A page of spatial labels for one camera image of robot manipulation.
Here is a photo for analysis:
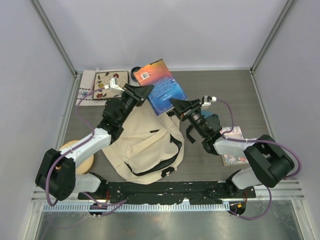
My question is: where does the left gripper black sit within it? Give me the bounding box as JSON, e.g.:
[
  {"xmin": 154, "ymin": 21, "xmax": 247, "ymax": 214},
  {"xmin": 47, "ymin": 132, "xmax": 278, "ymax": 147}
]
[{"xmin": 118, "ymin": 84, "xmax": 154, "ymax": 126}]

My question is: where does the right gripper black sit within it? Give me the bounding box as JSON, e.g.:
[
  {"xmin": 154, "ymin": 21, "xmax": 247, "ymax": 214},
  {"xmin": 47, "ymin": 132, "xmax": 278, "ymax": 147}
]
[{"xmin": 168, "ymin": 98, "xmax": 207, "ymax": 138}]

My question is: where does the blue sunset paperback book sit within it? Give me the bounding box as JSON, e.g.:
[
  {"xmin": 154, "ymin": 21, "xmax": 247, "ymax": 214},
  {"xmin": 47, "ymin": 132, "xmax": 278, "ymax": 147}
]
[{"xmin": 134, "ymin": 59, "xmax": 188, "ymax": 116}]

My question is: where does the cream canvas backpack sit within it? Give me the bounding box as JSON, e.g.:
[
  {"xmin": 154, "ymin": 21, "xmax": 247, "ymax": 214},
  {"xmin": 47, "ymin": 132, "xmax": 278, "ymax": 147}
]
[{"xmin": 102, "ymin": 101, "xmax": 185, "ymax": 185}]

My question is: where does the floral pastel notebook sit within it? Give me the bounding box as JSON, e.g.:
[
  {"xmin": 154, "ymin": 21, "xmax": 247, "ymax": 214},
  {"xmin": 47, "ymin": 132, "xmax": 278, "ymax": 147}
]
[{"xmin": 220, "ymin": 126, "xmax": 249, "ymax": 167}]

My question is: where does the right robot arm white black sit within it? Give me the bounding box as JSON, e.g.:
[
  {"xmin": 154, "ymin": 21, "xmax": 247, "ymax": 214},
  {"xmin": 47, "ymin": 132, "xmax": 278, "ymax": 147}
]
[{"xmin": 170, "ymin": 96, "xmax": 295, "ymax": 198}]

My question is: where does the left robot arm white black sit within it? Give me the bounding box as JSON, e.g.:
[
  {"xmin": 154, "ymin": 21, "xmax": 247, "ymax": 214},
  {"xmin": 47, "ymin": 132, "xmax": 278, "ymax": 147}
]
[{"xmin": 35, "ymin": 84, "xmax": 154, "ymax": 207}]

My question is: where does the dark blue ceramic mug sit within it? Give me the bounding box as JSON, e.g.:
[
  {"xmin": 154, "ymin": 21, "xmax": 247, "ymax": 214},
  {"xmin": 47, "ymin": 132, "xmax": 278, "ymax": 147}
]
[{"xmin": 130, "ymin": 66, "xmax": 141, "ymax": 82}]

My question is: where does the floral square ceramic plate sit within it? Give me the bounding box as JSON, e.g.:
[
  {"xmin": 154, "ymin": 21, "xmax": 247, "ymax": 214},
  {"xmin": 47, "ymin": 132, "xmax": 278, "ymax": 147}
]
[{"xmin": 92, "ymin": 71, "xmax": 129, "ymax": 101}]

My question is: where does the white patterned placemat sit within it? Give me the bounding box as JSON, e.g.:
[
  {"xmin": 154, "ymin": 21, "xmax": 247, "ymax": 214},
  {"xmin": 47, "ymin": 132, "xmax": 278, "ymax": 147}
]
[{"xmin": 76, "ymin": 70, "xmax": 129, "ymax": 106}]

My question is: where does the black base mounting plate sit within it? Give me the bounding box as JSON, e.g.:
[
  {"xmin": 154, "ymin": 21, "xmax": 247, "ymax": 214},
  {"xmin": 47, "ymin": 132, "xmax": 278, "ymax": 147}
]
[{"xmin": 77, "ymin": 180, "xmax": 256, "ymax": 205}]

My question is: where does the round wooden bird coaster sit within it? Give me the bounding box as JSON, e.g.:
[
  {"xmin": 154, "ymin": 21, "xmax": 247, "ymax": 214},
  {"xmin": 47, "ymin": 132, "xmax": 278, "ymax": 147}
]
[{"xmin": 59, "ymin": 140, "xmax": 96, "ymax": 175}]

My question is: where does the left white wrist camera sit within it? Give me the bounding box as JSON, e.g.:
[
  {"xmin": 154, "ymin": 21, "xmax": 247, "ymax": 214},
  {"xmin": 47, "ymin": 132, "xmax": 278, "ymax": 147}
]
[{"xmin": 104, "ymin": 77, "xmax": 124, "ymax": 98}]

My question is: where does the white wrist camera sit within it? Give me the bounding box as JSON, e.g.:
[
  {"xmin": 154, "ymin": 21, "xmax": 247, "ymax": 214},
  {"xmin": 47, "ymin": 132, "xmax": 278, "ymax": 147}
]
[
  {"xmin": 104, "ymin": 77, "xmax": 124, "ymax": 98},
  {"xmin": 201, "ymin": 95, "xmax": 217, "ymax": 110}
]

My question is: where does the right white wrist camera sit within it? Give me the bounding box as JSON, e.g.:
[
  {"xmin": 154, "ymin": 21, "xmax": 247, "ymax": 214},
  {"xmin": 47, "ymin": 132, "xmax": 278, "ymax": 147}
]
[{"xmin": 201, "ymin": 95, "xmax": 217, "ymax": 110}]

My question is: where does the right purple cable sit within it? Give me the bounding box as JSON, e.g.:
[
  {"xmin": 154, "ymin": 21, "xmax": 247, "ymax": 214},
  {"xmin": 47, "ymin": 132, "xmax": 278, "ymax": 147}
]
[{"xmin": 216, "ymin": 98, "xmax": 303, "ymax": 221}]

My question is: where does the purple cable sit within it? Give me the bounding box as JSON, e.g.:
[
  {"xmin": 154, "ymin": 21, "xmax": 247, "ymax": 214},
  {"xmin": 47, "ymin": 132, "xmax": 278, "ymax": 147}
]
[
  {"xmin": 216, "ymin": 98, "xmax": 303, "ymax": 221},
  {"xmin": 46, "ymin": 86, "xmax": 128, "ymax": 217}
]

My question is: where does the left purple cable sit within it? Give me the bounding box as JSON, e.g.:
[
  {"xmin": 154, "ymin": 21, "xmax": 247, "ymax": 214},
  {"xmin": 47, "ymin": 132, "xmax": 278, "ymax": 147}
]
[{"xmin": 46, "ymin": 86, "xmax": 128, "ymax": 217}]

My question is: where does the slotted grey cable duct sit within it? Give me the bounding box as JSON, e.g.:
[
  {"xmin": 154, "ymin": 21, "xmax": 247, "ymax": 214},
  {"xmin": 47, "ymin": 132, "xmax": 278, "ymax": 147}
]
[{"xmin": 42, "ymin": 201, "xmax": 230, "ymax": 213}]

